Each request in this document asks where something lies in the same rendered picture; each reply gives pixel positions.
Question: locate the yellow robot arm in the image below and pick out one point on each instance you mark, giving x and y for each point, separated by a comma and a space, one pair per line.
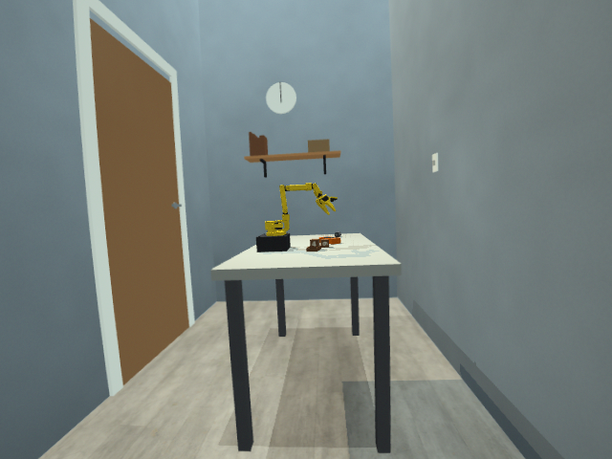
277, 226

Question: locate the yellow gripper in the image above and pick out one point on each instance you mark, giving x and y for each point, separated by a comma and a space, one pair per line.
325, 200

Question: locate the orange digital multimeter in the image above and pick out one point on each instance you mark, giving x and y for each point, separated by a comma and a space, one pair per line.
331, 241

